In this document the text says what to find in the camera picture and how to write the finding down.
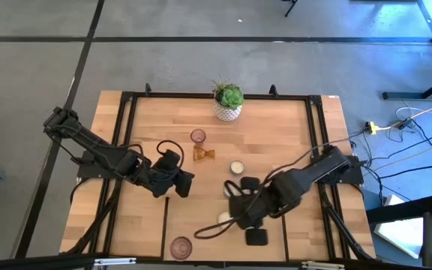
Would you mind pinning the black tripod leg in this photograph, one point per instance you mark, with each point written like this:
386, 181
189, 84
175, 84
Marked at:
290, 8

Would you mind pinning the black aluminium rig frame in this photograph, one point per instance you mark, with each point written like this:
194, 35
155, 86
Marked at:
171, 95

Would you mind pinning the white floor sheet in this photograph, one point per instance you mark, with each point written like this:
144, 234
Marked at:
403, 232

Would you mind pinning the succulent in white patterned pot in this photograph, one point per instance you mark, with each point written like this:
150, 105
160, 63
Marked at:
226, 112

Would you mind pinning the pink ribbed glass candle holder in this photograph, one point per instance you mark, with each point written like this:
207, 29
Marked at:
181, 248
198, 135

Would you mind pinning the grey patterned ceramic candle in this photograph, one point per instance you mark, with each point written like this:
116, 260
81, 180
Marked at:
227, 193

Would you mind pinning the yellow power plug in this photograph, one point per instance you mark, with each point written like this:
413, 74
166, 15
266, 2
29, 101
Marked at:
370, 128

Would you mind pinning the amber ribbed glass candle holder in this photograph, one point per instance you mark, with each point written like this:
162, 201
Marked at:
200, 153

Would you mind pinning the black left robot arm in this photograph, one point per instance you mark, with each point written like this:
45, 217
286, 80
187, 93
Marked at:
99, 150

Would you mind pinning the orange patterned ceramic candle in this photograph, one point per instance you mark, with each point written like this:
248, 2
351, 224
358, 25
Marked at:
223, 217

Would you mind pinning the silver frame bracket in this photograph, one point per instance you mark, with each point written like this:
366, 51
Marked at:
323, 266
114, 261

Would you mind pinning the black table base frame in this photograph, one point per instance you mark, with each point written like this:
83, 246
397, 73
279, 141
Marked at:
407, 95

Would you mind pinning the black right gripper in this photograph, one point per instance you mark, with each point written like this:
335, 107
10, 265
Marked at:
251, 210

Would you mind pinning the black camera mount crossbar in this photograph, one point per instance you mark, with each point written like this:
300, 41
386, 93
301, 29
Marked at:
32, 263

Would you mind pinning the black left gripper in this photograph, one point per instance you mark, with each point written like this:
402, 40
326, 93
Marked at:
167, 176

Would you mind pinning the blue patterned ceramic candle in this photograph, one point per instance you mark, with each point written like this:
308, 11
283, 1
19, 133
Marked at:
237, 167

